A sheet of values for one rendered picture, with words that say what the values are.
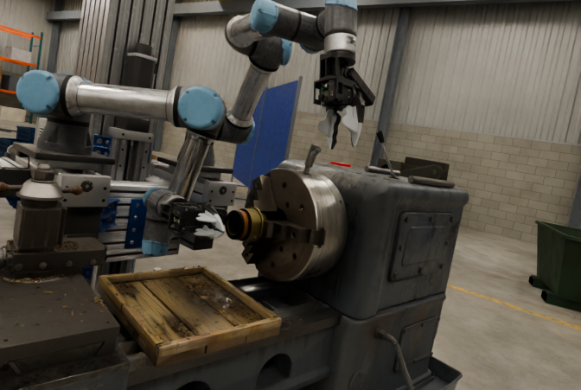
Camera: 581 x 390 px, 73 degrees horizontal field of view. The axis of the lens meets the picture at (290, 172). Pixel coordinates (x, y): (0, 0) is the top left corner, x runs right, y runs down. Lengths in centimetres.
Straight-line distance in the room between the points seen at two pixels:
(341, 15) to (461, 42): 1085
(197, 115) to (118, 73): 58
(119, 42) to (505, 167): 1012
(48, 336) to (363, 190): 77
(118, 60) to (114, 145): 32
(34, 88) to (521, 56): 1095
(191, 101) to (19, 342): 67
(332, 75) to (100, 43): 96
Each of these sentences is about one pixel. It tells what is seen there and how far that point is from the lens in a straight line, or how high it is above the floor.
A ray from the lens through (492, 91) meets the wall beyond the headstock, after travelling 1131.
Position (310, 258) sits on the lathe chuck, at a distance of 101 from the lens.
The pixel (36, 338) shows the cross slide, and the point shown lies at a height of 97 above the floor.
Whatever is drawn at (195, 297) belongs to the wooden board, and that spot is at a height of 88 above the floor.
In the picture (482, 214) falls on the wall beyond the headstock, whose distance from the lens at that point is 1103.
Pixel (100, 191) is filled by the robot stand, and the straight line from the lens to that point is 126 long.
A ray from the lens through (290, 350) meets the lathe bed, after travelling 109.
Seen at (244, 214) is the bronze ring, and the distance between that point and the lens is 99.
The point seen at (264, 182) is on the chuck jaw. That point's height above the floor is 119.
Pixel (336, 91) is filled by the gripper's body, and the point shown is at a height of 144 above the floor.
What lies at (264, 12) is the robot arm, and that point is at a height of 160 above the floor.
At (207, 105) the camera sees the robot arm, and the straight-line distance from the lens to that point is 109.
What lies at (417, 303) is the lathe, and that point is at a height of 86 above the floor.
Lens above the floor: 131
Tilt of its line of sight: 4 degrees down
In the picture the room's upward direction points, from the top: 10 degrees clockwise
